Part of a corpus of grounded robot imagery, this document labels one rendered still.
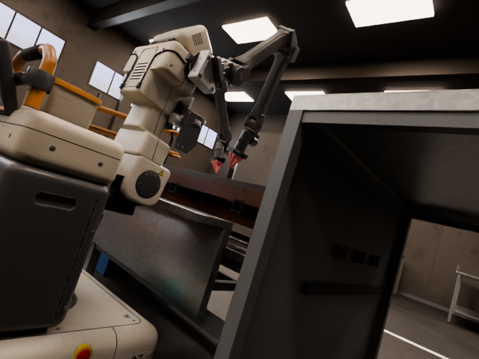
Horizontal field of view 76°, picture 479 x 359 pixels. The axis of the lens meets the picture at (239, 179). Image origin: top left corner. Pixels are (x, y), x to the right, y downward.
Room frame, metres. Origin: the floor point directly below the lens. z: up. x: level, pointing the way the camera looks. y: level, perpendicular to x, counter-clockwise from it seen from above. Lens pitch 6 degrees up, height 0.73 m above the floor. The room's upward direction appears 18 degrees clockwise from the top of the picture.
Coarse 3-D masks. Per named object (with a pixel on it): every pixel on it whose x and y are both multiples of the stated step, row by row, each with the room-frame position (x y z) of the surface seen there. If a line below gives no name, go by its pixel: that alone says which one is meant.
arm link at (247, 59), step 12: (276, 36) 1.22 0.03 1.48; (288, 36) 1.24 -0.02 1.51; (252, 48) 1.19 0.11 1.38; (264, 48) 1.19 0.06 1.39; (276, 48) 1.24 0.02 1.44; (288, 48) 1.31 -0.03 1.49; (228, 60) 1.17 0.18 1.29; (240, 60) 1.15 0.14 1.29; (252, 60) 1.17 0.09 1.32; (240, 72) 1.12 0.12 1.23; (240, 84) 1.16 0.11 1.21
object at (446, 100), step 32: (320, 96) 0.70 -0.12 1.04; (352, 96) 0.64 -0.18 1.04; (384, 96) 0.60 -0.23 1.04; (416, 96) 0.56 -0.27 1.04; (448, 96) 0.52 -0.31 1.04; (384, 160) 1.03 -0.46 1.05; (416, 160) 0.93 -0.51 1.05; (448, 160) 0.85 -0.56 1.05; (416, 192) 1.34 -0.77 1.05; (448, 192) 1.18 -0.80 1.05
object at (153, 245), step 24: (120, 216) 1.73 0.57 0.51; (144, 216) 1.58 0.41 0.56; (168, 216) 1.45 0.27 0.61; (96, 240) 1.84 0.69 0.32; (120, 240) 1.67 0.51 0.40; (144, 240) 1.54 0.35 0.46; (168, 240) 1.42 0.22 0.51; (192, 240) 1.31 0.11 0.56; (216, 240) 1.22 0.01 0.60; (144, 264) 1.49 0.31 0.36; (168, 264) 1.38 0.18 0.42; (192, 264) 1.28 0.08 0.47; (216, 264) 1.22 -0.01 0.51; (168, 288) 1.35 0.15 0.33; (192, 288) 1.25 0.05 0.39; (192, 312) 1.23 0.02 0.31
